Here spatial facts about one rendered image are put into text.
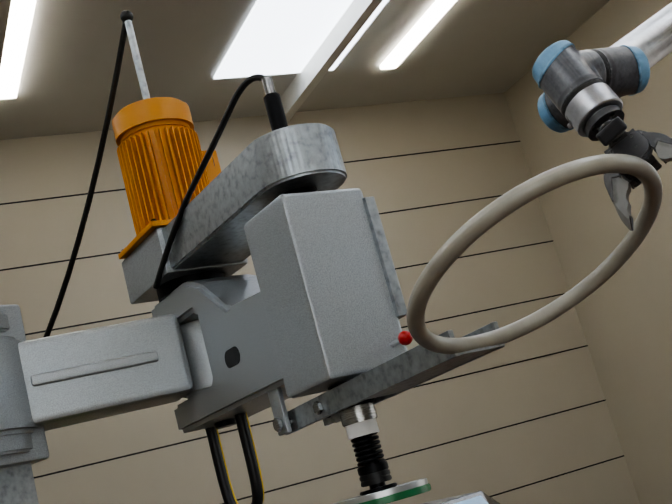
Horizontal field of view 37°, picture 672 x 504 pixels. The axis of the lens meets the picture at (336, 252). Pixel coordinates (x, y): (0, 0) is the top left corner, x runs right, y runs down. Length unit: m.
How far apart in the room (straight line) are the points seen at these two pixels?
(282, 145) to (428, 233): 6.52
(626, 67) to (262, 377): 1.08
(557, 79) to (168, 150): 1.40
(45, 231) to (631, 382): 4.95
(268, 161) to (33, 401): 0.89
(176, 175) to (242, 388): 0.70
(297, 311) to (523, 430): 6.61
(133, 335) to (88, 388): 0.18
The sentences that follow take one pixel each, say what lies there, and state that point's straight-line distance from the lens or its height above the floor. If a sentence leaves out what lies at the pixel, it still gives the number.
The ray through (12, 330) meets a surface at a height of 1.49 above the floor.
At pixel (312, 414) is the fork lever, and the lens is 2.26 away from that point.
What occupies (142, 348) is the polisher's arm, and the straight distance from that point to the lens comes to 2.70.
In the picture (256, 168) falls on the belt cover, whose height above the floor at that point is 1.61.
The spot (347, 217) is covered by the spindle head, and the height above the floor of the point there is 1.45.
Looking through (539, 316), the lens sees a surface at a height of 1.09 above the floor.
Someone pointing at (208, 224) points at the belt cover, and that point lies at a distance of 2.48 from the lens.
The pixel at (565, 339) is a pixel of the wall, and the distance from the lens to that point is 9.11.
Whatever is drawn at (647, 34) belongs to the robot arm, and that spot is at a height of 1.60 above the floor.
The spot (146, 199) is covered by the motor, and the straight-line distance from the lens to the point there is 2.84.
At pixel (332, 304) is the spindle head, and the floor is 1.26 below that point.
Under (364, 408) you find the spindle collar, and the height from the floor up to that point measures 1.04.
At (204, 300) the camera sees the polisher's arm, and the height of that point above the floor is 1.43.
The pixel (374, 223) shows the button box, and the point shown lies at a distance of 2.25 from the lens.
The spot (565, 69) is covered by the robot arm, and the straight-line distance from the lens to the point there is 1.79.
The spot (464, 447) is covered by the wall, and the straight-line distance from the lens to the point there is 8.35.
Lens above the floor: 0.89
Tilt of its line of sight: 13 degrees up
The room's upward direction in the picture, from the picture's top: 16 degrees counter-clockwise
